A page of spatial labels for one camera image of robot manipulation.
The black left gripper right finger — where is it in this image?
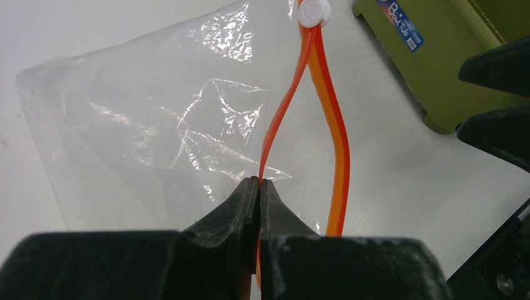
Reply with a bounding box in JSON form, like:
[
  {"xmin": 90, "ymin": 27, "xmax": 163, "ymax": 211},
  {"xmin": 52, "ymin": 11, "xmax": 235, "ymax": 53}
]
[{"xmin": 259, "ymin": 180, "xmax": 452, "ymax": 299}]

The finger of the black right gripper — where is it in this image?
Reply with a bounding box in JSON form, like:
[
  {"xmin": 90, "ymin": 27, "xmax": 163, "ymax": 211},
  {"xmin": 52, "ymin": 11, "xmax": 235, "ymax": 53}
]
[
  {"xmin": 458, "ymin": 36, "xmax": 529, "ymax": 98},
  {"xmin": 456, "ymin": 104, "xmax": 529, "ymax": 172}
]

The olive green plastic tub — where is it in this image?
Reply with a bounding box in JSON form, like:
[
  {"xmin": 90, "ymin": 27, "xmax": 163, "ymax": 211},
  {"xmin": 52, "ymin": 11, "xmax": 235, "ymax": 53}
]
[{"xmin": 352, "ymin": 1, "xmax": 529, "ymax": 134}]

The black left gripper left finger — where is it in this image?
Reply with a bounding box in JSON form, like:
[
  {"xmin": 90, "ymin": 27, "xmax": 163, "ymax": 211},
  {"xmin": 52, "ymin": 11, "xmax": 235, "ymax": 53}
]
[{"xmin": 1, "ymin": 176, "xmax": 259, "ymax": 299}]

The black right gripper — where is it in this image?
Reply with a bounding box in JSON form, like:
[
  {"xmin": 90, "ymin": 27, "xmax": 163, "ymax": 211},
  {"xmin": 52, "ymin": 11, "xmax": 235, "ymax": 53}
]
[{"xmin": 447, "ymin": 201, "xmax": 529, "ymax": 299}]

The clear zip top bag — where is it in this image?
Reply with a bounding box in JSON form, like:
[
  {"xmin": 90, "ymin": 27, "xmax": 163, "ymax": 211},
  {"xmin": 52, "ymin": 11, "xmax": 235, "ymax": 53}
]
[{"xmin": 16, "ymin": 0, "xmax": 352, "ymax": 291}]

